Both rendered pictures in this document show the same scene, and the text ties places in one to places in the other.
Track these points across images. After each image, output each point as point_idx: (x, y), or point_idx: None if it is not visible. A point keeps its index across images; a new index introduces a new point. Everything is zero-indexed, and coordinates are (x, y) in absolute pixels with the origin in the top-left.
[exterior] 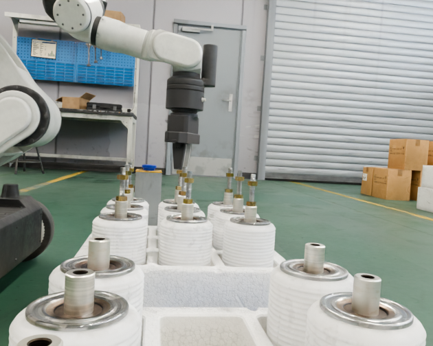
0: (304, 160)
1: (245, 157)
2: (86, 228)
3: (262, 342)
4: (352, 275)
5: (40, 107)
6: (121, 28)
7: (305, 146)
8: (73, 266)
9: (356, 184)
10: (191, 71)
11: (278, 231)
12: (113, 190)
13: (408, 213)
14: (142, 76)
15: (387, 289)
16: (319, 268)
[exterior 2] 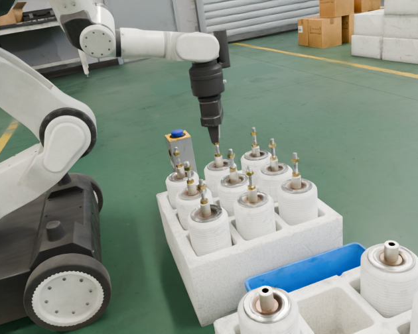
0: (241, 20)
1: (186, 30)
2: (105, 164)
3: (370, 311)
4: (337, 160)
5: (86, 122)
6: (141, 38)
7: (239, 6)
8: (255, 312)
9: (289, 31)
10: (210, 61)
11: (258, 121)
12: (89, 103)
13: (348, 64)
14: None
15: (368, 169)
16: (397, 258)
